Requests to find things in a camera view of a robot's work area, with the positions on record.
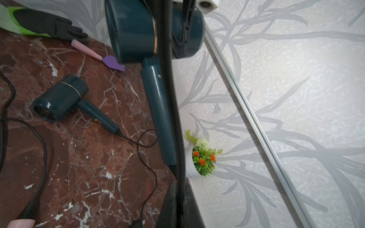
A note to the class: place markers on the white pot artificial flowers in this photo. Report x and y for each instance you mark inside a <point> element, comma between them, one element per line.
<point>200,158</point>

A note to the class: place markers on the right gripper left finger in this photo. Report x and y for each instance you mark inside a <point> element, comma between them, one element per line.
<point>167,217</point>

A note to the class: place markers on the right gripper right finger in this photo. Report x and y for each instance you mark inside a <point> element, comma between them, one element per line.
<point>192,216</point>

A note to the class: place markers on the purple pink spatula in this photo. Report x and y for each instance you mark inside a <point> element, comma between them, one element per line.
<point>109,61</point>

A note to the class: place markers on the black green work glove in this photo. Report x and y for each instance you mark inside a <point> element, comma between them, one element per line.
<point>30,22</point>

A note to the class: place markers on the dark green hair dryer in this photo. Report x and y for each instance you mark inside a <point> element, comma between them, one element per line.
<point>132,27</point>
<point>58,101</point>

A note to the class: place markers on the horizontal aluminium frame bar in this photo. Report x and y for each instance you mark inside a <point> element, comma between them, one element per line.
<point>278,167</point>

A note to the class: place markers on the pink hair dryer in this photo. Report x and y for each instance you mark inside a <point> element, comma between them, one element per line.
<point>21,223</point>

